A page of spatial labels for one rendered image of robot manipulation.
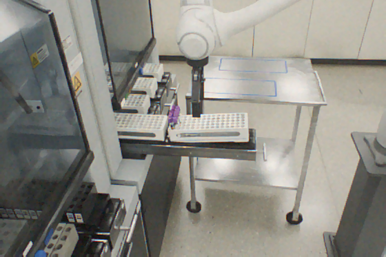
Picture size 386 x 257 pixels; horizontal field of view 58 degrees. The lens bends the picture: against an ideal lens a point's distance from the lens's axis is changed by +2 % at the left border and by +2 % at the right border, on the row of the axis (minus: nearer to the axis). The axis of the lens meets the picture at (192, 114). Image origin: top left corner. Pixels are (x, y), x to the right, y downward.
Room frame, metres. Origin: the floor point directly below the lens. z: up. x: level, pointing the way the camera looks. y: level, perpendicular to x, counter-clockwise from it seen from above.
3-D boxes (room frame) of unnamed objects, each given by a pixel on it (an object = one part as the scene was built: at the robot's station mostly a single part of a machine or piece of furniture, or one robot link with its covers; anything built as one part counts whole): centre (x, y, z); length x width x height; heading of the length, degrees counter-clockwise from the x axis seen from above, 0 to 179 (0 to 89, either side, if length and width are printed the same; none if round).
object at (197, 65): (1.06, -0.03, 1.12); 0.08 x 0.07 x 0.09; 172
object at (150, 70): (1.57, 0.29, 0.83); 0.30 x 0.10 x 0.06; 81
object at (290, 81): (1.52, -0.31, 0.41); 0.67 x 0.46 x 0.82; 79
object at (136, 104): (1.27, 0.34, 0.83); 0.30 x 0.10 x 0.06; 81
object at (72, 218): (0.71, 0.35, 0.85); 0.12 x 0.02 x 0.06; 170
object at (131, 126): (1.10, 0.25, 0.83); 0.30 x 0.10 x 0.06; 81
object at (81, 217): (0.71, 0.32, 0.85); 0.12 x 0.02 x 0.06; 172
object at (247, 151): (1.08, 0.08, 0.78); 0.73 x 0.14 x 0.09; 81
